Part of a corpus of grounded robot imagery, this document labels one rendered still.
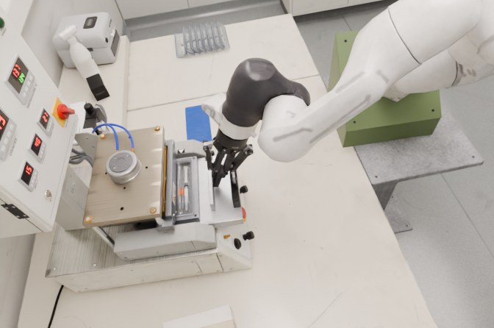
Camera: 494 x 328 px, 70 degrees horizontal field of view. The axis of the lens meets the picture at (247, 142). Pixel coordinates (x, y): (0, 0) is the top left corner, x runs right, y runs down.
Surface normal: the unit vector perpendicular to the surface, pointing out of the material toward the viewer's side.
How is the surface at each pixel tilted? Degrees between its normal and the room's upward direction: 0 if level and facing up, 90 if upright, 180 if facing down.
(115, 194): 0
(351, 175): 0
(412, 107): 45
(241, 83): 66
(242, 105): 80
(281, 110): 9
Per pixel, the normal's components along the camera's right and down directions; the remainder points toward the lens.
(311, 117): -0.30, 0.36
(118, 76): -0.08, -0.61
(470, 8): 0.09, 0.24
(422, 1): -0.58, -0.36
